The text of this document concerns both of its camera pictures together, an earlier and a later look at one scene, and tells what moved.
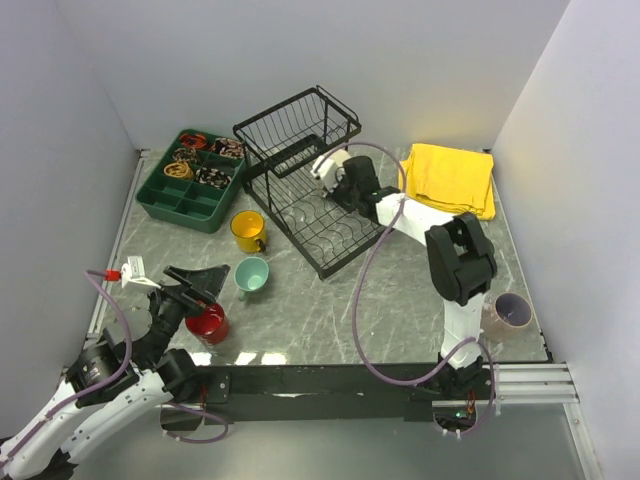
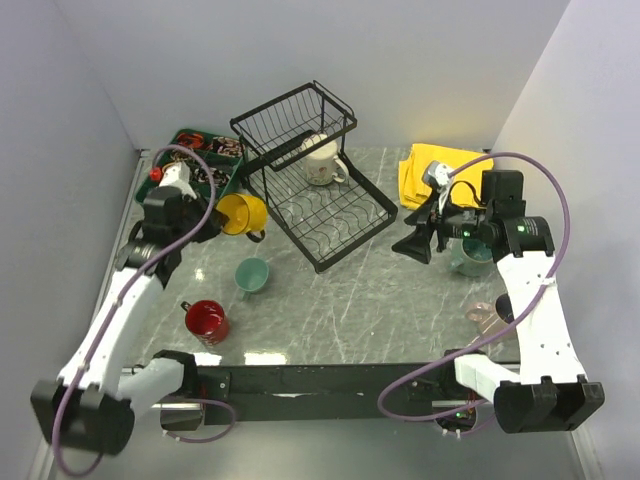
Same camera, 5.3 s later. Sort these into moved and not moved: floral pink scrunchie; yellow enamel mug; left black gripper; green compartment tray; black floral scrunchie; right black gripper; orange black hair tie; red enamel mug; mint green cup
Moved: yellow enamel mug; right black gripper; left black gripper
Not moved: floral pink scrunchie; red enamel mug; green compartment tray; black floral scrunchie; orange black hair tie; mint green cup
